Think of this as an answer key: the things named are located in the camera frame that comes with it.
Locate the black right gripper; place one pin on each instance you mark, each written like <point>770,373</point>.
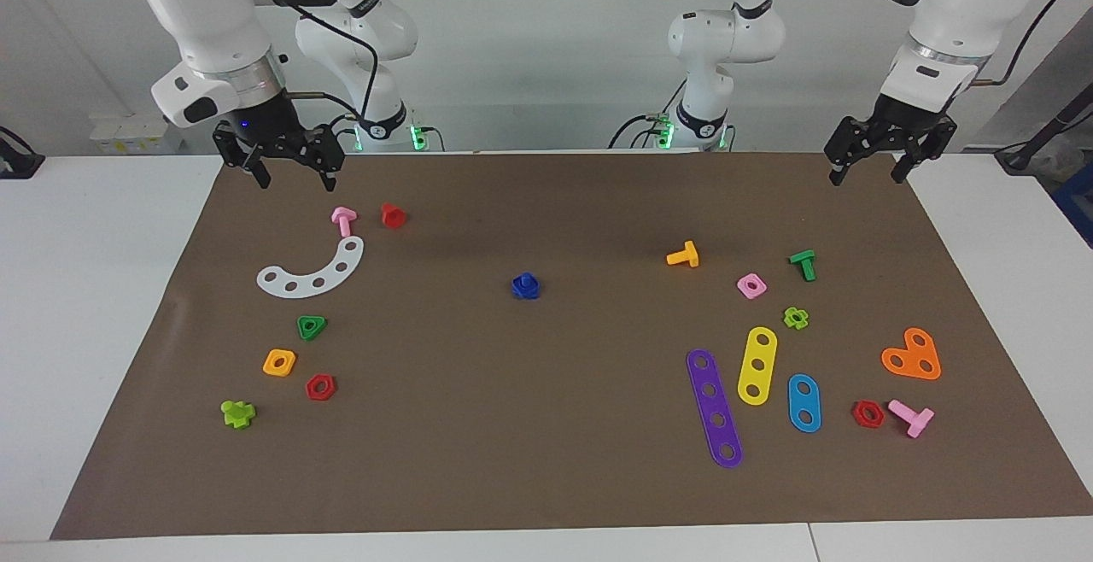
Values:
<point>273,131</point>

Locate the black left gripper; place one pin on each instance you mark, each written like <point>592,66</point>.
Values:
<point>897,131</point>

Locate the blue triangle-head plastic bolt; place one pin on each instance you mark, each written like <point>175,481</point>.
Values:
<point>526,281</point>

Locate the blue square plastic nut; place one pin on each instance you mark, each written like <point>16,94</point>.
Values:
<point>529,295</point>

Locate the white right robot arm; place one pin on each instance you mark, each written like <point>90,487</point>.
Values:
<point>205,15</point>

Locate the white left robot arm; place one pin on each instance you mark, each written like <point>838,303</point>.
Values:
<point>948,32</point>

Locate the pink plastic bolt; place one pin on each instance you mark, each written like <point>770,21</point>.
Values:
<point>344,220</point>
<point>918,419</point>

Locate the red plastic bolt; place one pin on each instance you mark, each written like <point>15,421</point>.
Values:
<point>393,215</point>

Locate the white curved perforated plate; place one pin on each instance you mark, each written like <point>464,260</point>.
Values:
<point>331,276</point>

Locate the green plastic bolt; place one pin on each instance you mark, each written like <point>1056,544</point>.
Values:
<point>803,263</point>

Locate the green triangle plastic nut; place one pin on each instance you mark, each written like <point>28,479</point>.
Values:
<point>301,323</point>

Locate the lime cross plastic nut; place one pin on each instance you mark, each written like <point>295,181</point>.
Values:
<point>790,314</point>

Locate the pink square plastic nut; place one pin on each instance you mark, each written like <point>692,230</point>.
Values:
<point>742,282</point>

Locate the black stand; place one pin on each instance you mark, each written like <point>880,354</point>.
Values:
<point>1050,131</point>

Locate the orange heart three-hole plate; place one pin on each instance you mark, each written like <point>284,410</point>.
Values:
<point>912,355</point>

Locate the orange square plastic nut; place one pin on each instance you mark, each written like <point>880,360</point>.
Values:
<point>290,370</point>

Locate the orange plastic bolt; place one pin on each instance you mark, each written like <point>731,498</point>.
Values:
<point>683,256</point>

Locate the blue crate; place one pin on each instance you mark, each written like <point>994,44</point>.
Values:
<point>1078,203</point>

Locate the yellow three-hole plate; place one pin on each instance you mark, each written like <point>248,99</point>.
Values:
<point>758,355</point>

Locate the red hexagon plastic nut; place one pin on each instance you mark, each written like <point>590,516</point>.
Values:
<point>879,419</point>
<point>328,393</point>

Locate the blue two-hole plate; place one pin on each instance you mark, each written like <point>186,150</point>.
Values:
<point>803,403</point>

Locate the lime cross-head plastic bolt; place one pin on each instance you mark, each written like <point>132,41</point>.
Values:
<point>237,413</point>

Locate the purple four-hole plate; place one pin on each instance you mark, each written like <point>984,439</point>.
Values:
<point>714,406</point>

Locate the brown table mat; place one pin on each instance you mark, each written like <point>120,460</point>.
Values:
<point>546,374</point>

